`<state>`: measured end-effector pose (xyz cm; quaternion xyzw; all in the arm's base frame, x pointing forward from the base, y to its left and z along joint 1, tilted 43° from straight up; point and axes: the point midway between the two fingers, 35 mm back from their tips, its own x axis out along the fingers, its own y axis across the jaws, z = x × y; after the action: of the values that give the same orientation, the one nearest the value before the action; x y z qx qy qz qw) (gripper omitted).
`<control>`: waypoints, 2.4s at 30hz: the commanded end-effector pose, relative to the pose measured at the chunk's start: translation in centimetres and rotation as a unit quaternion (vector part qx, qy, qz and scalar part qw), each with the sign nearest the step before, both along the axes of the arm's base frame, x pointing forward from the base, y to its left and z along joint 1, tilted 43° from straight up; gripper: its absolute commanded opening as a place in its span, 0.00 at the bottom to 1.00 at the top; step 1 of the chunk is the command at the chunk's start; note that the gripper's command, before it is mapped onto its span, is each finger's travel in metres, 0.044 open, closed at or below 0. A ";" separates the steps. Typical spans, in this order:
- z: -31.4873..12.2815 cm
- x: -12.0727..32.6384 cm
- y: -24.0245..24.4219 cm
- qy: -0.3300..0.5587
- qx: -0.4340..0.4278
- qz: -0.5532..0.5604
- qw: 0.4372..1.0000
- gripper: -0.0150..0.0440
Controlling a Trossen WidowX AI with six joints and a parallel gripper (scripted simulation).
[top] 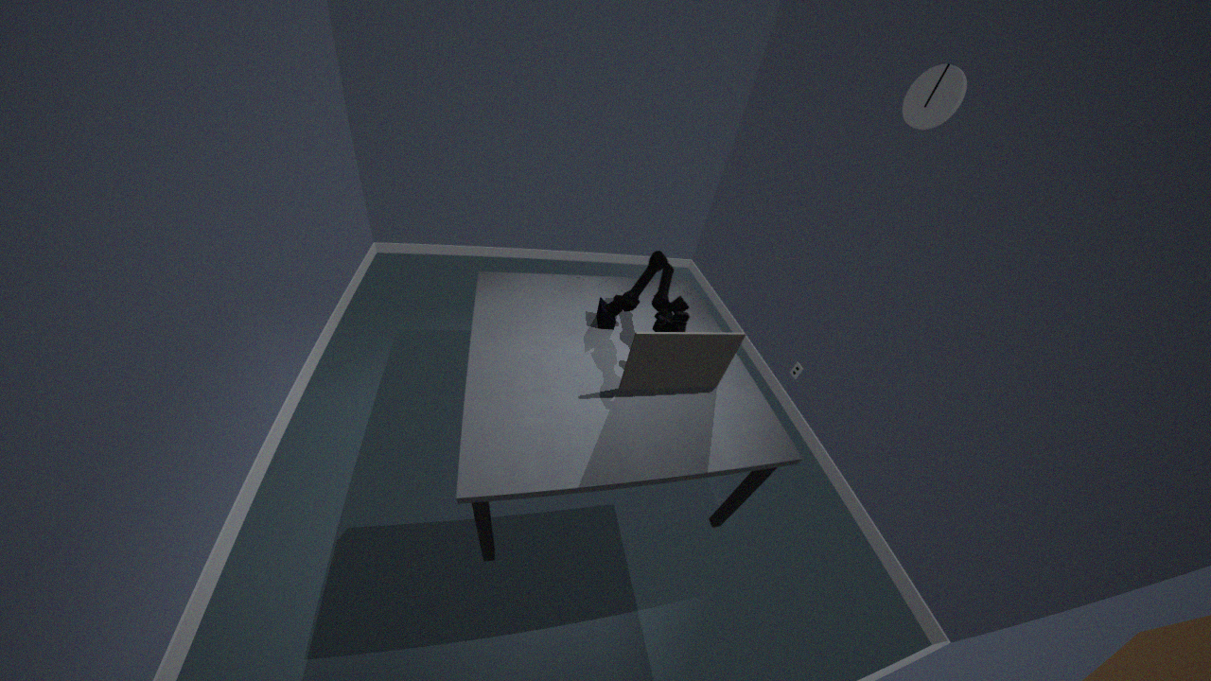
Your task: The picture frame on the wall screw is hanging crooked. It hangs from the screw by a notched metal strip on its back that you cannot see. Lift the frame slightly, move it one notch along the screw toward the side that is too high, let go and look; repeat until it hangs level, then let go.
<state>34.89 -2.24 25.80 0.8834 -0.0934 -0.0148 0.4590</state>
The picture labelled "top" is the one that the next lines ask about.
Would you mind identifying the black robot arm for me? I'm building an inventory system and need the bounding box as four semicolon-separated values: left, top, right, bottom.
606;251;689;332

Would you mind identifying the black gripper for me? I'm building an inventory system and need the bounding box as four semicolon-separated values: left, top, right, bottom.
665;311;689;332

